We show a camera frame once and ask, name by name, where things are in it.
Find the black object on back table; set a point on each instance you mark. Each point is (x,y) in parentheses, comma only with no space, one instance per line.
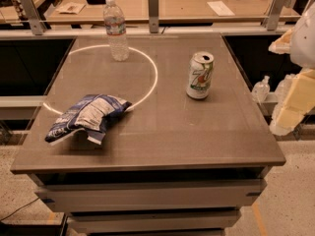
(96,2)

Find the clear plastic water bottle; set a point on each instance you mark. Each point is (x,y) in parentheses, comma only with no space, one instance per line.
(115,26)

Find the tan envelope packet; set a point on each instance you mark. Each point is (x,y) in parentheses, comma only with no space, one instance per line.
(70,8)

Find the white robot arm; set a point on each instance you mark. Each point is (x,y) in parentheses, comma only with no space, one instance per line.
(302,51)

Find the green 7up soda can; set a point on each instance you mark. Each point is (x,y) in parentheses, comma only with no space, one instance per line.
(200,72)

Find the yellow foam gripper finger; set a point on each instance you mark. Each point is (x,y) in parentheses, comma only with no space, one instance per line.
(297,100)
(283,44)

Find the left metal bracket post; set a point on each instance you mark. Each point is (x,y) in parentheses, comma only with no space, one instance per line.
(37,25)

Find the small clear bottle left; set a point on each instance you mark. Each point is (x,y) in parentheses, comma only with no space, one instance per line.
(261,90)

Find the right metal bracket post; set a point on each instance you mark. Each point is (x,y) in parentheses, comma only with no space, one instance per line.
(271,22)

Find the small clear bottle right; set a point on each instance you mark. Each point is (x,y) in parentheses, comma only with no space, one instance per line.
(283,87)

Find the white paper sheet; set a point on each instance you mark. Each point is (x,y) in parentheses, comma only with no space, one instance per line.
(220,9)

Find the middle metal bracket post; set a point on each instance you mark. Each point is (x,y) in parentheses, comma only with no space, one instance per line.
(153,16)

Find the metal bracket post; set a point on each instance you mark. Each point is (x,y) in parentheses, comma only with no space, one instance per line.
(37,25)
(153,16)
(271,22)

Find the blue chip bag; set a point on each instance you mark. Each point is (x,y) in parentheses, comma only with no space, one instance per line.
(93,114)

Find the small clear bottle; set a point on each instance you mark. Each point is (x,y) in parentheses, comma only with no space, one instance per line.
(261,90)
(283,87)

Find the grey drawer cabinet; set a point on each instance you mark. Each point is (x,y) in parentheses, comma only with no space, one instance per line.
(167,202)

